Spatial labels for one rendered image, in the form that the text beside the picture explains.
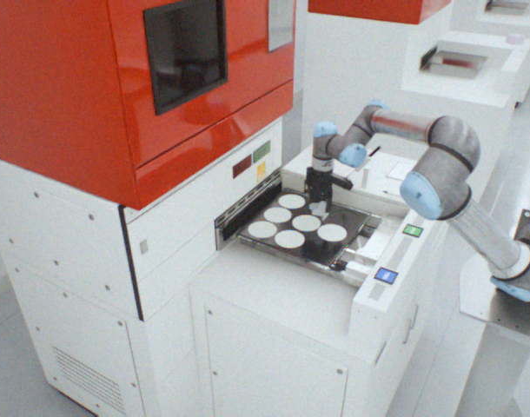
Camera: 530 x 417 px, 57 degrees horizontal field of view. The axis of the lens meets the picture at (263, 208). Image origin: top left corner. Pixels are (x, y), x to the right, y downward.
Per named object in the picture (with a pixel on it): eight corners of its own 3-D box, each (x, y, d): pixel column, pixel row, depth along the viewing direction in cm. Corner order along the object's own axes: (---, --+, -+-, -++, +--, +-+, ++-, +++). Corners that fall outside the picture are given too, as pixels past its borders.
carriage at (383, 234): (342, 281, 155) (343, 274, 154) (382, 225, 182) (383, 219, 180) (367, 290, 152) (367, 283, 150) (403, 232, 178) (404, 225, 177)
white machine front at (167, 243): (138, 320, 146) (116, 206, 124) (275, 197, 205) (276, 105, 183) (146, 323, 145) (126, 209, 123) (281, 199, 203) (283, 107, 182)
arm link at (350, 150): (368, 132, 145) (343, 120, 152) (346, 162, 145) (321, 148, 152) (379, 145, 150) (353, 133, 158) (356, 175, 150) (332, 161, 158)
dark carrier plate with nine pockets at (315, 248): (236, 234, 170) (236, 233, 170) (285, 190, 195) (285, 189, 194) (327, 267, 155) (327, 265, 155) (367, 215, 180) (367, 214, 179)
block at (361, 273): (345, 273, 154) (346, 266, 153) (348, 268, 157) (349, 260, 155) (368, 281, 151) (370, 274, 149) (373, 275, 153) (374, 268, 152)
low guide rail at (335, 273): (240, 243, 178) (239, 236, 176) (242, 241, 179) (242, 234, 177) (371, 292, 156) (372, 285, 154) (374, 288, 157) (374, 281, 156)
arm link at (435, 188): (569, 269, 131) (454, 145, 109) (535, 314, 131) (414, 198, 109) (533, 254, 142) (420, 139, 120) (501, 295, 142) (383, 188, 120)
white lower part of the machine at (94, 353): (50, 394, 219) (-4, 249, 175) (170, 288, 279) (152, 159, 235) (173, 476, 189) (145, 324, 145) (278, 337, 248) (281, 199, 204)
